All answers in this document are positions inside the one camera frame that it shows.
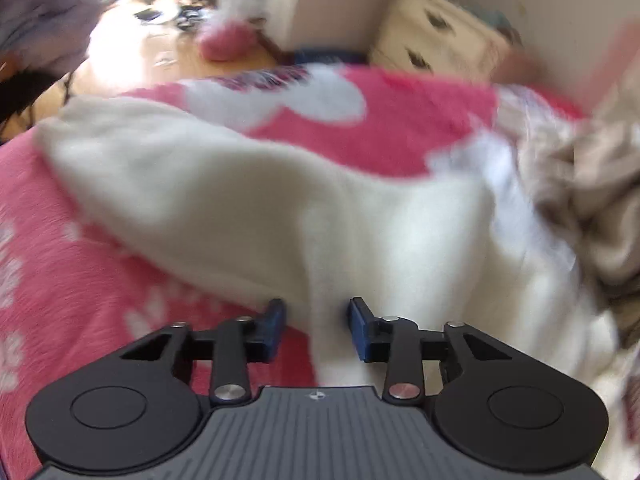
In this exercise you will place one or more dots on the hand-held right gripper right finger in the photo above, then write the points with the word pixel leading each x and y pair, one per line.
pixel 360 330

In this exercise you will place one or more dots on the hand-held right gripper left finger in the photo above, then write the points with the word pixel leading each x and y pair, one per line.
pixel 272 327

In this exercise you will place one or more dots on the white fluffy sweater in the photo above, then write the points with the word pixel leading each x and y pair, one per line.
pixel 250 210

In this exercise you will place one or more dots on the pink floral blanket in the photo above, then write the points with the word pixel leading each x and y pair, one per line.
pixel 425 125

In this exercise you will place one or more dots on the beige garment with dark stripes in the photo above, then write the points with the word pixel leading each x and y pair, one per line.
pixel 590 200

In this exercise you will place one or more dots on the pink plastic bag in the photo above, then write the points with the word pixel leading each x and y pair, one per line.
pixel 225 42

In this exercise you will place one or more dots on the cream nightstand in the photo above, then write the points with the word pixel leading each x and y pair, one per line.
pixel 450 30

